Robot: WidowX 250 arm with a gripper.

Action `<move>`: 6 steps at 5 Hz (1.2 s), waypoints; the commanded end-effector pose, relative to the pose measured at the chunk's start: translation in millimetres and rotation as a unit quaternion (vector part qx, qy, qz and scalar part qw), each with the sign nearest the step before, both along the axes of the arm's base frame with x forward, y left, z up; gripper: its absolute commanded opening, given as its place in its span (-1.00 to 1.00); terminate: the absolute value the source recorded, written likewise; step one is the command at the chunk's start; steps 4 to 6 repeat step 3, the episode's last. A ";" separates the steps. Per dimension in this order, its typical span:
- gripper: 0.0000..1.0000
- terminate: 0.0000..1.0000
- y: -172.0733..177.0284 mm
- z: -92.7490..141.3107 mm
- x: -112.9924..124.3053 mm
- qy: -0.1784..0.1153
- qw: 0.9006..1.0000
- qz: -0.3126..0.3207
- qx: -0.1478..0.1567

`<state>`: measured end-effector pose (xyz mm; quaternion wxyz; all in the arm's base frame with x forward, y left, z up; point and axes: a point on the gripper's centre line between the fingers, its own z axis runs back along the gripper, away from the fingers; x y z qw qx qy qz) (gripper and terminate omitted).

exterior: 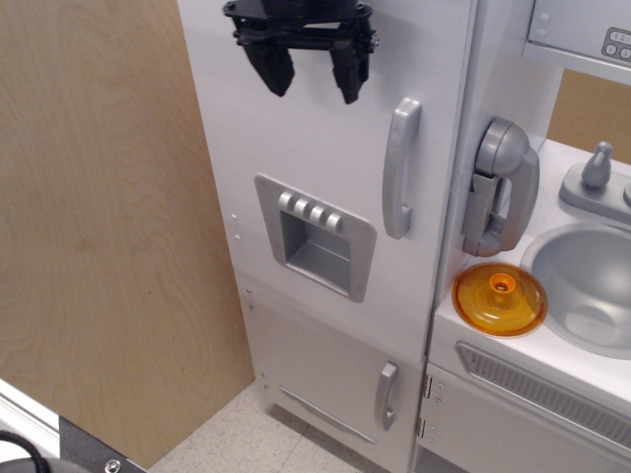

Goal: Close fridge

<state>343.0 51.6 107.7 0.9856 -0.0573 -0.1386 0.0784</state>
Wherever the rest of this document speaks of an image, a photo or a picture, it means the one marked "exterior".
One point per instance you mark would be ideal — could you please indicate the white toy kitchen cabinet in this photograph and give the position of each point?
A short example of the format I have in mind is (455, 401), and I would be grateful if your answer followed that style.
(501, 82)

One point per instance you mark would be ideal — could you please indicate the grey fridge door handle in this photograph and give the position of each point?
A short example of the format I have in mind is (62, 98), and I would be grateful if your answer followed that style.
(403, 130)

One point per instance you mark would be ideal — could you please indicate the grey ice dispenser panel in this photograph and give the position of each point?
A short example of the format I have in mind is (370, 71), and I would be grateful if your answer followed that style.
(316, 239)

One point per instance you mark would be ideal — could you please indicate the grey oven vent grille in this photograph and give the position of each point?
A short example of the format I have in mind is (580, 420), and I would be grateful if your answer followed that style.
(547, 395)

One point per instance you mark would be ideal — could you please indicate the grey toy telephone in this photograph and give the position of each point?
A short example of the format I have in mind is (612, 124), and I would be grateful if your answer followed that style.
(503, 190)

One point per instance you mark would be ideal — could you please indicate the orange transparent pot lid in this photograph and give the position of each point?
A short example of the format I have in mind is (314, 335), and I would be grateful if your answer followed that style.
(499, 299)

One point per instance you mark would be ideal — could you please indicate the grey freezer door handle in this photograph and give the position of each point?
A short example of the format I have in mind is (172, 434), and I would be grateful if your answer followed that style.
(384, 415)

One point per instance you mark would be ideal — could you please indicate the grey toy faucet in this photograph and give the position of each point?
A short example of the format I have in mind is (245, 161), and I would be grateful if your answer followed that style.
(596, 188)

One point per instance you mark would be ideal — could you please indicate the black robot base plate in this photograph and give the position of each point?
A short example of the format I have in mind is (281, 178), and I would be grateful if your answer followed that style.
(81, 448)

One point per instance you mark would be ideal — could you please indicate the white freezer door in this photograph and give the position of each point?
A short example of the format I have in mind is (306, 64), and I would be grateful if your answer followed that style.
(327, 377)

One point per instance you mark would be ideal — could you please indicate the white toy fridge door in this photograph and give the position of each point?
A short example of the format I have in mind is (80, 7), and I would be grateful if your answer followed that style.
(316, 143)

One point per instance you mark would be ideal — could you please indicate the grey toy sink basin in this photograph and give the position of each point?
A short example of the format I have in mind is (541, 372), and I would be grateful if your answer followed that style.
(585, 272)

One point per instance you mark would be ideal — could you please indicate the white toy microwave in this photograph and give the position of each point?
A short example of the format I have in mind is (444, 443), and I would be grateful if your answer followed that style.
(590, 37)

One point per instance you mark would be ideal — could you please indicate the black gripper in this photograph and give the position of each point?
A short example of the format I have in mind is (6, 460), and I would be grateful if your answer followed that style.
(267, 28)

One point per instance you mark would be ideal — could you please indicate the white oven door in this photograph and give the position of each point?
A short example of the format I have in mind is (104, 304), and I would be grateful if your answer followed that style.
(480, 430)

